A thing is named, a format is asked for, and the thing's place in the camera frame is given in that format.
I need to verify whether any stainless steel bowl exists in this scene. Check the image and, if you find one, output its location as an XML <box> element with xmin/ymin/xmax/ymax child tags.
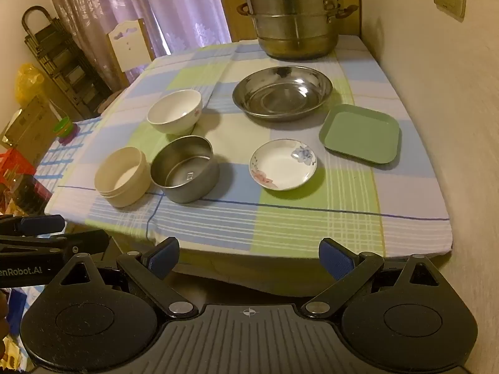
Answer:
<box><xmin>150</xmin><ymin>136</ymin><xmax>220</xmax><ymax>204</ymax></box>

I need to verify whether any cardboard box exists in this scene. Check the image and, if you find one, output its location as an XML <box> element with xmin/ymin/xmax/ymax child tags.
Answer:
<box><xmin>0</xmin><ymin>95</ymin><xmax>60</xmax><ymax>169</ymax></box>

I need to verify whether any green square plate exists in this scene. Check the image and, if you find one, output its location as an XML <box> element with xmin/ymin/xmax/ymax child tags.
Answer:
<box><xmin>318</xmin><ymin>104</ymin><xmax>402</xmax><ymax>166</ymax></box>

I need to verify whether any small floral white plate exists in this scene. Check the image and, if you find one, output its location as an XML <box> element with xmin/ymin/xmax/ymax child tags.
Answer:
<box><xmin>249</xmin><ymin>139</ymin><xmax>319</xmax><ymax>192</ymax></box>

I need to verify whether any checked pastel tablecloth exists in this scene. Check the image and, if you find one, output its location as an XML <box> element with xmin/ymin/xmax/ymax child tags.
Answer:
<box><xmin>44</xmin><ymin>36</ymin><xmax>455</xmax><ymax>260</ymax></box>

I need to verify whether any yellow plastic bag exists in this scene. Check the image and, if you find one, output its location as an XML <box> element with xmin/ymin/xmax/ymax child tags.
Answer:
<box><xmin>15</xmin><ymin>64</ymin><xmax>46</xmax><ymax>105</ymax></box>

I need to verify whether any white ceramic floral bowl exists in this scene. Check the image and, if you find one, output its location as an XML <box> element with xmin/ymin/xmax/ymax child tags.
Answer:
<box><xmin>147</xmin><ymin>89</ymin><xmax>204</xmax><ymax>135</ymax></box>

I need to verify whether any beige ribbed bowl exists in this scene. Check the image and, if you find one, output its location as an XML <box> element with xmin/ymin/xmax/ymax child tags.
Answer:
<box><xmin>94</xmin><ymin>147</ymin><xmax>151</xmax><ymax>208</ymax></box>

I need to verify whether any stainless steel steamer pot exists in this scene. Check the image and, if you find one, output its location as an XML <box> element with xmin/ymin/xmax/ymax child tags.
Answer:
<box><xmin>234</xmin><ymin>0</ymin><xmax>360</xmax><ymax>61</ymax></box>

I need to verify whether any green and purple toy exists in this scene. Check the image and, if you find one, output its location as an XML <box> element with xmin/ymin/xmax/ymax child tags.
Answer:
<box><xmin>52</xmin><ymin>117</ymin><xmax>81</xmax><ymax>146</ymax></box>

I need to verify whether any purple sheer curtain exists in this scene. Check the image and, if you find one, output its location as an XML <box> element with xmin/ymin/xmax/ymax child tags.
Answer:
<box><xmin>41</xmin><ymin>0</ymin><xmax>231</xmax><ymax>91</ymax></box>

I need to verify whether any black metal rack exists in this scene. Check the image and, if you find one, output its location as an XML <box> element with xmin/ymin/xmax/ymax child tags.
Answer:
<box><xmin>21</xmin><ymin>6</ymin><xmax>114</xmax><ymax>121</ymax></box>

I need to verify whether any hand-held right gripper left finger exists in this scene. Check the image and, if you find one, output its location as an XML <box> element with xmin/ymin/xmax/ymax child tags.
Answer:
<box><xmin>47</xmin><ymin>237</ymin><xmax>199</xmax><ymax>318</ymax></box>

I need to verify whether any red box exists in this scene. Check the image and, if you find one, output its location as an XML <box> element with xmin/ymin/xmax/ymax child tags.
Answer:
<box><xmin>0</xmin><ymin>149</ymin><xmax>38</xmax><ymax>178</ymax></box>

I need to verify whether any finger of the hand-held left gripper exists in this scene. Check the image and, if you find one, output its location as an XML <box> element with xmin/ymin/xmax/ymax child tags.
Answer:
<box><xmin>0</xmin><ymin>229</ymin><xmax>110</xmax><ymax>261</ymax></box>
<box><xmin>0</xmin><ymin>214</ymin><xmax>65</xmax><ymax>239</ymax></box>

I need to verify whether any large stainless steel basin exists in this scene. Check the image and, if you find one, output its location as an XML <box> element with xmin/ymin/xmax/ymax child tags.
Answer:
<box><xmin>233</xmin><ymin>66</ymin><xmax>334</xmax><ymax>122</ymax></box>

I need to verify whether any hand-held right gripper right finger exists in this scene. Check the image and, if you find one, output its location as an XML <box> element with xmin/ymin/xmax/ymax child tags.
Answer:
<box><xmin>300</xmin><ymin>237</ymin><xmax>450</xmax><ymax>318</ymax></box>

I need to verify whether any white wooden chair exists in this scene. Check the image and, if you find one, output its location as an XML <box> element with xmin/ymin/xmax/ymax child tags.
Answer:
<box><xmin>107</xmin><ymin>19</ymin><xmax>157</xmax><ymax>86</ymax></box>

